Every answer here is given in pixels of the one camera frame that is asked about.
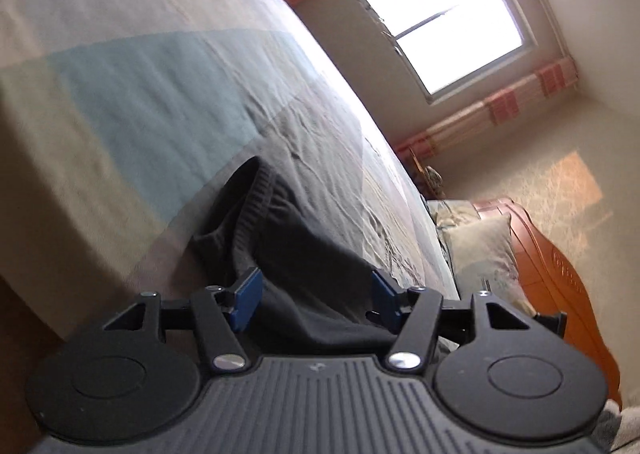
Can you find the grey bundle on nightstand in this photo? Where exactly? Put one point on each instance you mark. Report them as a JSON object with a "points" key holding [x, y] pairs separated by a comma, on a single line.
{"points": [[432, 178]]}

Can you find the large beige printed pillow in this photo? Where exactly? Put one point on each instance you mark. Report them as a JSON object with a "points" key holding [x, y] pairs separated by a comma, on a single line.
{"points": [[487, 259]]}

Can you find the bed with patchwork sheet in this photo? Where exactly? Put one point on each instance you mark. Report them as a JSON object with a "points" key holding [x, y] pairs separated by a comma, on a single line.
{"points": [[150, 84]]}

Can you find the window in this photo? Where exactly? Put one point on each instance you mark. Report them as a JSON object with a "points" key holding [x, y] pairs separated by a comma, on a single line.
{"points": [[440, 9]]}

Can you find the wooden headboard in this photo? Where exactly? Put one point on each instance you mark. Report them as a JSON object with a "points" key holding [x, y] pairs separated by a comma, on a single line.
{"points": [[565, 284]]}

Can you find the grey fuzzy cloth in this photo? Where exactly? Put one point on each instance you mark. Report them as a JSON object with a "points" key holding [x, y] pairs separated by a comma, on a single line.
{"points": [[617, 431]]}

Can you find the small floral pillow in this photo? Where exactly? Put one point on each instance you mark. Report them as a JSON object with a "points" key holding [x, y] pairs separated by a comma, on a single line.
{"points": [[452, 214]]}

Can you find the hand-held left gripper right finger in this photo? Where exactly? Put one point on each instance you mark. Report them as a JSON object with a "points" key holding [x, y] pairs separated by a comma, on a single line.
{"points": [[385, 299]]}

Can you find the pink striped curtain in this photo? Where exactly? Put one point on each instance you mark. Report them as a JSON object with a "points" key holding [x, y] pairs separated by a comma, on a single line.
{"points": [[500, 104]]}

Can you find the dark grey pants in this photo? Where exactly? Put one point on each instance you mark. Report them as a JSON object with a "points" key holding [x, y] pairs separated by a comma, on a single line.
{"points": [[300, 274]]}

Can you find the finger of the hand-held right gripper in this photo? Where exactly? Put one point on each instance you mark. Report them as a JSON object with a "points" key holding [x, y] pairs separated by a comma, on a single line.
{"points": [[550, 324]]}

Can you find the wooden nightstand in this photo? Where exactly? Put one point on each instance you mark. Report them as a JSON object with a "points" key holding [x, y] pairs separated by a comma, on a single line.
{"points": [[425, 179]]}

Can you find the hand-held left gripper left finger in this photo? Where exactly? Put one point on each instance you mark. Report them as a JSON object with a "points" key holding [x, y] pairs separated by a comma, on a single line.
{"points": [[247, 296]]}

